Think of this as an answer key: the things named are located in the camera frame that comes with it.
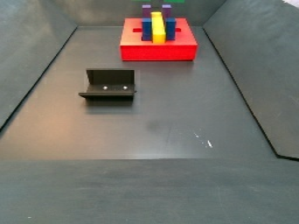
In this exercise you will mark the green stepped block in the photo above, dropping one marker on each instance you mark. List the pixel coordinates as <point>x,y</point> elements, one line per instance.
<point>162,1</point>

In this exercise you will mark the black angle fixture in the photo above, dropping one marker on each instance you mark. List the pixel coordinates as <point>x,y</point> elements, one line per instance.
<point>110,83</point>

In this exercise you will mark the red base board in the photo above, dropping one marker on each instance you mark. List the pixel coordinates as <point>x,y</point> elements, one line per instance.
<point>138,50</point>

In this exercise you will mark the left blue block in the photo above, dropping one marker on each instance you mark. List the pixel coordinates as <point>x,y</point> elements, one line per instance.
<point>148,29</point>

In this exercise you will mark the blue block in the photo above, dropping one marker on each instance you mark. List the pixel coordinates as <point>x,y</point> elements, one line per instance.
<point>170,24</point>
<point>148,29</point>

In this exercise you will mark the right blue block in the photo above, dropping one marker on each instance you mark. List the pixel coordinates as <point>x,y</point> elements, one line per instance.
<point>170,24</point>

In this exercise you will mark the yellow long block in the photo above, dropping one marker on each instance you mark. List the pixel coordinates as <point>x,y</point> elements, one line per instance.
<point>158,27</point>

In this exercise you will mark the left purple block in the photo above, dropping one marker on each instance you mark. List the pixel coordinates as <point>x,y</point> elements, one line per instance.
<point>148,9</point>

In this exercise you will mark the purple block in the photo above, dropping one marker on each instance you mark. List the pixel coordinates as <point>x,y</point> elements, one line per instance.
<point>148,9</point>
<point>168,10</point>

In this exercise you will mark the right purple block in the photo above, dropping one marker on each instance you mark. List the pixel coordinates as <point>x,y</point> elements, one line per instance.
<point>168,10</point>

